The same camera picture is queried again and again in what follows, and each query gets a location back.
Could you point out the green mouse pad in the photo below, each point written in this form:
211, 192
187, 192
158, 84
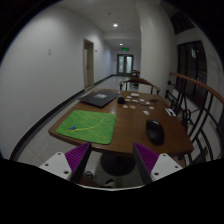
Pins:
95, 127

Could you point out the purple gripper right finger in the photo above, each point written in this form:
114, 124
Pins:
153, 166

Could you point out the side doorway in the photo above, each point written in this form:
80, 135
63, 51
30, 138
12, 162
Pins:
88, 63

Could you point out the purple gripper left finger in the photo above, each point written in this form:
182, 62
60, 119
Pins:
70, 165

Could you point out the green exit sign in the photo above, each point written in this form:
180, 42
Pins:
125, 49

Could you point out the black table pedestal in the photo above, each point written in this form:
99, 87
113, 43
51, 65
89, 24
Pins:
117, 165

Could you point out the double glass door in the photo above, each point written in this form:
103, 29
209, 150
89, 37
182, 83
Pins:
124, 64

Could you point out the small black box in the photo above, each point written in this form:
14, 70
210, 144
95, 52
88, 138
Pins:
121, 100

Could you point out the wooden stair railing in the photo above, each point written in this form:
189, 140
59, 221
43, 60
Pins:
200, 108

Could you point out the black closed laptop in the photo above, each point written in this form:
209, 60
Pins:
99, 98

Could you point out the black computer mouse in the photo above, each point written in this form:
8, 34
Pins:
155, 132

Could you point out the white card on table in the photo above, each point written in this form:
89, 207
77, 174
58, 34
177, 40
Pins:
170, 112

